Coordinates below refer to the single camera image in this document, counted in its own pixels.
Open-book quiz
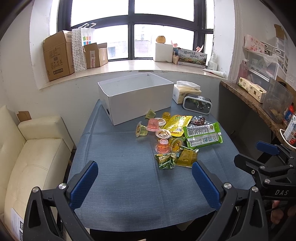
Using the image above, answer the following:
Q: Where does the black speaker clock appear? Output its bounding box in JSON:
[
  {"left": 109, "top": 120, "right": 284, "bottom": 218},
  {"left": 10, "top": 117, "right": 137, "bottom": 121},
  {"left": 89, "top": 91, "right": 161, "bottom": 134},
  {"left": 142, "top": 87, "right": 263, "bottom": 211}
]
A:
[{"left": 183, "top": 94, "right": 212, "bottom": 115}]

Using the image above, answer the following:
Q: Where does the cream sofa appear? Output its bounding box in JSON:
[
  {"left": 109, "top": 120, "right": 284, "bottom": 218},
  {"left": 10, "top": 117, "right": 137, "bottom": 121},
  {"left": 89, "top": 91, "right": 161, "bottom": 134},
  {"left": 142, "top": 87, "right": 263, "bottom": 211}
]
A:
[{"left": 1, "top": 105, "right": 74, "bottom": 240}]

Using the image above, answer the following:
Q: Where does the small green snack packet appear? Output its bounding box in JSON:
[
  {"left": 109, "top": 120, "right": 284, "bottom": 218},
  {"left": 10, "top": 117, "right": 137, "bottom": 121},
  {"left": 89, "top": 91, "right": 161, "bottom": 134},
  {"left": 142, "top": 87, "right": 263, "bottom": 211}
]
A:
[{"left": 154, "top": 153, "right": 178, "bottom": 170}]

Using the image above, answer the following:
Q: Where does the yellow jelly cup front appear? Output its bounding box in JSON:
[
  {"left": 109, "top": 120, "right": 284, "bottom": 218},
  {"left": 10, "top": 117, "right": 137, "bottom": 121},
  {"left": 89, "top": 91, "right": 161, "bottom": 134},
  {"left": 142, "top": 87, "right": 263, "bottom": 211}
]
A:
[{"left": 169, "top": 137, "right": 184, "bottom": 153}]

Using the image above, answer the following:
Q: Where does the pink jelly cup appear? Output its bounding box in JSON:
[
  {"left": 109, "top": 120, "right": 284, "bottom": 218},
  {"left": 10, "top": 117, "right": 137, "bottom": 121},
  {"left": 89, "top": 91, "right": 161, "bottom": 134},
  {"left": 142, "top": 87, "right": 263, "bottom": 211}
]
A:
[
  {"left": 155, "top": 139, "right": 171, "bottom": 154},
  {"left": 146, "top": 118, "right": 161, "bottom": 132}
]

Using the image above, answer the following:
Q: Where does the small yellow snack packet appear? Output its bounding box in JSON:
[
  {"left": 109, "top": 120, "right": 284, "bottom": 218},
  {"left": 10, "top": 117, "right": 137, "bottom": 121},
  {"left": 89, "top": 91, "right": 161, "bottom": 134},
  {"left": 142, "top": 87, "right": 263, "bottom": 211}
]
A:
[{"left": 176, "top": 148, "right": 199, "bottom": 168}]

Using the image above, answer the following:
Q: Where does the yellow-green jelly cup left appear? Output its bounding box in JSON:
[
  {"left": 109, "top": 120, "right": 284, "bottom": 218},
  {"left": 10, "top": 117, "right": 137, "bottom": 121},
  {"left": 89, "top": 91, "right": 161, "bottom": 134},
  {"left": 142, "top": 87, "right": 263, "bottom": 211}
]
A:
[{"left": 135, "top": 121, "right": 148, "bottom": 138}]

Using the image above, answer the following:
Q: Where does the large cardboard box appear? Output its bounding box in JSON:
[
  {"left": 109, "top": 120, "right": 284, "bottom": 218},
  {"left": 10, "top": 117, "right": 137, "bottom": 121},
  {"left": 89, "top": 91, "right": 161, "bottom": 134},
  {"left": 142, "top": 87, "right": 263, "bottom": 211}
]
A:
[{"left": 43, "top": 30, "right": 74, "bottom": 81}]

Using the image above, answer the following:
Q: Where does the clear plastic container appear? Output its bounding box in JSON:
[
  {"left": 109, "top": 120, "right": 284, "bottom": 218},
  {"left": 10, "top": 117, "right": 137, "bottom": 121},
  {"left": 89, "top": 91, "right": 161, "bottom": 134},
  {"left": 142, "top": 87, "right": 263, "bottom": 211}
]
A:
[{"left": 263, "top": 77, "right": 293, "bottom": 123}]

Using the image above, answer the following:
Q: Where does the white foam box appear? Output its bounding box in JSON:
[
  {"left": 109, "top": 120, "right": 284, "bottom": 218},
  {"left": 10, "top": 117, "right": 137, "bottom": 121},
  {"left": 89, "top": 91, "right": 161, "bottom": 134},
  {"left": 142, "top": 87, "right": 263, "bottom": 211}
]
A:
[{"left": 153, "top": 43, "right": 173, "bottom": 63}]

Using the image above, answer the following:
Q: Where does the pink jelly cup front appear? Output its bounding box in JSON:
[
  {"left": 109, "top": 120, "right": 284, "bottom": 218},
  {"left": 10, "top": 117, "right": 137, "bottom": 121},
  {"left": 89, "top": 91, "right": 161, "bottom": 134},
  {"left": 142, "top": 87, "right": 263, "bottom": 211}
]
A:
[{"left": 155, "top": 139, "right": 171, "bottom": 154}]

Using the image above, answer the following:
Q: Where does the tissue pack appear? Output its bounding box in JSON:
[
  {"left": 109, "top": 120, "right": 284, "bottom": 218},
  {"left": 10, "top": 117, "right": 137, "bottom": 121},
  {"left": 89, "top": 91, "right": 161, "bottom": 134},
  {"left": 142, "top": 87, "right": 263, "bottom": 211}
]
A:
[{"left": 173, "top": 80, "right": 202, "bottom": 104}]

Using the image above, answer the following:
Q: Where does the printed long carton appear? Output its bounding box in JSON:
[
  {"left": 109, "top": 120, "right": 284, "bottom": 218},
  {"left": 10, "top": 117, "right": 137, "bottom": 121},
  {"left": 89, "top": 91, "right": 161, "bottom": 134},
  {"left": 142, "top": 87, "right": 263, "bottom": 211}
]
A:
[{"left": 178, "top": 48, "right": 207, "bottom": 68}]

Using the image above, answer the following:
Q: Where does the green jelly cup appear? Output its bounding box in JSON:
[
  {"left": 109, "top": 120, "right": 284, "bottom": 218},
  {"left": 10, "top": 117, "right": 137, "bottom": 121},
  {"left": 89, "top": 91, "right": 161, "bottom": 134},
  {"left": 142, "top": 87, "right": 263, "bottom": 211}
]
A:
[{"left": 145, "top": 109, "right": 156, "bottom": 119}]

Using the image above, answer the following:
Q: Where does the dark meat vacuum pack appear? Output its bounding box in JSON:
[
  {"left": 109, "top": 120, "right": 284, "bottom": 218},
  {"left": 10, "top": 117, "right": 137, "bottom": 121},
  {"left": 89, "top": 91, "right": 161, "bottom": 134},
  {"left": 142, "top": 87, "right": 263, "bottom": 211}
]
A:
[{"left": 188, "top": 115, "right": 211, "bottom": 126}]

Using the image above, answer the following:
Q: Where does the wooden side shelf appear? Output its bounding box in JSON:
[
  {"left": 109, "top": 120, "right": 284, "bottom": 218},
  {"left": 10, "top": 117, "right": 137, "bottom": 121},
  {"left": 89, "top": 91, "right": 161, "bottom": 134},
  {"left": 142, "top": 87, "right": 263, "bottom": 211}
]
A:
[{"left": 220, "top": 79, "right": 287, "bottom": 146}]

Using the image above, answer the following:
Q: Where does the person's right hand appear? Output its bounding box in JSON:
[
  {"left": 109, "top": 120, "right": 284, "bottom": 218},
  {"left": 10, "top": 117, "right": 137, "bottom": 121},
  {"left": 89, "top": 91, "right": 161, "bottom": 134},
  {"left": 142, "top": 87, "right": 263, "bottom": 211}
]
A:
[{"left": 270, "top": 200, "right": 296, "bottom": 225}]

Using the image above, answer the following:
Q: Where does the large green snack pack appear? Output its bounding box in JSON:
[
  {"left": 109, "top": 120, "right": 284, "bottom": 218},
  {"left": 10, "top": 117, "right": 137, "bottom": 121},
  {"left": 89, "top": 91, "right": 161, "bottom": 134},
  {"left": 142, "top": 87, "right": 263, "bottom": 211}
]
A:
[{"left": 183, "top": 122, "right": 223, "bottom": 150}]

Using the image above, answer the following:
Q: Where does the orange pumpkin ornament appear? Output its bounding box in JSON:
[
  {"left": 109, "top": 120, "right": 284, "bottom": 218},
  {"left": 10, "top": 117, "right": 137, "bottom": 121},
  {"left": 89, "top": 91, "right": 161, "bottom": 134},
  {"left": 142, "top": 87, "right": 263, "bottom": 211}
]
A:
[{"left": 156, "top": 36, "right": 166, "bottom": 44}]

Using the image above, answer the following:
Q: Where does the small open cardboard box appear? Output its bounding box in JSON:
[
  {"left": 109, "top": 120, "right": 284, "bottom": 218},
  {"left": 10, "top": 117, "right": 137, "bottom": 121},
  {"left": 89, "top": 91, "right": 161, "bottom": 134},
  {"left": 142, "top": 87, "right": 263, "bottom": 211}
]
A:
[{"left": 83, "top": 43, "right": 108, "bottom": 69}]

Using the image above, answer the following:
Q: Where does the white bottle on sill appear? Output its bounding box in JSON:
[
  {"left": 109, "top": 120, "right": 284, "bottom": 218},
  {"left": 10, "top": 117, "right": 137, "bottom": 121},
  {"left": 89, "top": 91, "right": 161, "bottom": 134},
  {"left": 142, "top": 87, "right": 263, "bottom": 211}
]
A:
[{"left": 207, "top": 53, "right": 218, "bottom": 71}]

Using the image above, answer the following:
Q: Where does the polka dot paper bag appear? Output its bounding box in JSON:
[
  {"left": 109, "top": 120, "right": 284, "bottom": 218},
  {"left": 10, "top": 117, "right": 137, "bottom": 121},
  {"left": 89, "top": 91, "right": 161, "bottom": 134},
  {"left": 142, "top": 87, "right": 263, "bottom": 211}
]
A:
[{"left": 71, "top": 23, "right": 96, "bottom": 72}]

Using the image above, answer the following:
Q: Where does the clear drawer organizer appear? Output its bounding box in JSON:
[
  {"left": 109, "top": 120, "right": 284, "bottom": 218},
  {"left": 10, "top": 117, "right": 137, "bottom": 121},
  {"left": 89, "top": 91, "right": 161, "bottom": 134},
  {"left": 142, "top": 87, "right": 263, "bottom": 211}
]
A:
[{"left": 237, "top": 35, "right": 288, "bottom": 83}]

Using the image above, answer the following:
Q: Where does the white storage box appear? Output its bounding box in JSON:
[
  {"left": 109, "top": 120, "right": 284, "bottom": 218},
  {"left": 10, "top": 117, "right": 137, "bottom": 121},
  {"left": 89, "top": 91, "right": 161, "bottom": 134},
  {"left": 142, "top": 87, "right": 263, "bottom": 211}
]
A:
[{"left": 98, "top": 73, "right": 174, "bottom": 126}]

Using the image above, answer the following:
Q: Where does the jelly cup cartoon lid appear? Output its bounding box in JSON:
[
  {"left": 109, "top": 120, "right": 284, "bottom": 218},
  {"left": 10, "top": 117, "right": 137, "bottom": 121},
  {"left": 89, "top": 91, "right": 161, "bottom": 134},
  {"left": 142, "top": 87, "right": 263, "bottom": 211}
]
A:
[{"left": 155, "top": 129, "right": 171, "bottom": 139}]

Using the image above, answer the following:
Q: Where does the yellow snack pouch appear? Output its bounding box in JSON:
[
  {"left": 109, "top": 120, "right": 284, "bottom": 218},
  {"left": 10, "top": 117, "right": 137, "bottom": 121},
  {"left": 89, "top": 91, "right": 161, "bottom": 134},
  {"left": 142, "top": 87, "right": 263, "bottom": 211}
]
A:
[{"left": 164, "top": 115, "right": 192, "bottom": 137}]

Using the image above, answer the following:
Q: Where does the beige tissue carton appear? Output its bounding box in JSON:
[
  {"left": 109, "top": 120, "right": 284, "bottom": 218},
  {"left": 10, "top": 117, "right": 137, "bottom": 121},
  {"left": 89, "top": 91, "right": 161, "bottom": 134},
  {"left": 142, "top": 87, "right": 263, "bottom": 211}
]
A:
[{"left": 237, "top": 77, "right": 266, "bottom": 103}]

